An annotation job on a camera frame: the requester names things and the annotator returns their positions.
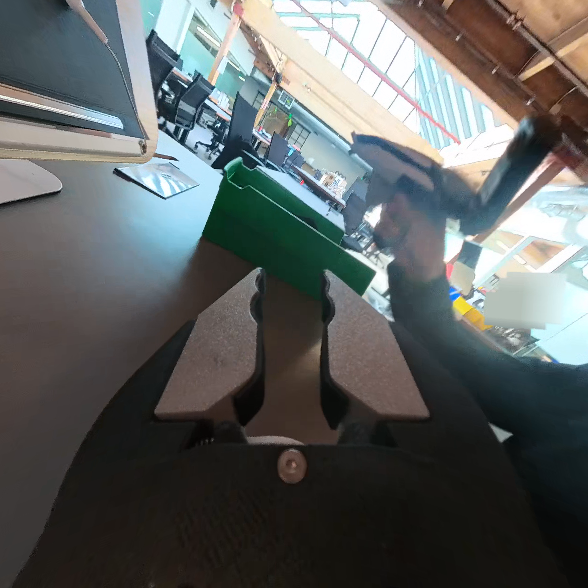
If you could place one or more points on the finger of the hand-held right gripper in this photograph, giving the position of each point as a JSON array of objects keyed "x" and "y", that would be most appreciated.
[
  {"x": 390, "y": 154},
  {"x": 383, "y": 188}
]

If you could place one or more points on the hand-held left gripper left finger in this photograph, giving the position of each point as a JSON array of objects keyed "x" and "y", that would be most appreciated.
[{"x": 211, "y": 363}]

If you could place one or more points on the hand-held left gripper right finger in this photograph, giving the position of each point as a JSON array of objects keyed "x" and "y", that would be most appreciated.
[{"x": 372, "y": 367}]

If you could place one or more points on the green plastic bin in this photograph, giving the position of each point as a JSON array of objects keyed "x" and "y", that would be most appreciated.
[{"x": 275, "y": 229}]

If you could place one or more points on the person's right forearm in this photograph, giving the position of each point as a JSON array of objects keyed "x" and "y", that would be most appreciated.
[{"x": 459, "y": 344}]

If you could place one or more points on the person's right hand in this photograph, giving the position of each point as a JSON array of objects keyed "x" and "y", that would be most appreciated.
[{"x": 418, "y": 248}]

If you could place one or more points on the grey office desk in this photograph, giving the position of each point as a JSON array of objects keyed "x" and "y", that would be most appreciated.
[{"x": 298, "y": 188}]

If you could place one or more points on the black office chair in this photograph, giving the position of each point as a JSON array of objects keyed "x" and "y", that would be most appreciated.
[
  {"x": 160, "y": 69},
  {"x": 239, "y": 128},
  {"x": 195, "y": 105}
]

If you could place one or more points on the striped booklet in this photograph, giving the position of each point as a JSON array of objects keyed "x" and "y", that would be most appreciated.
[{"x": 156, "y": 180}]

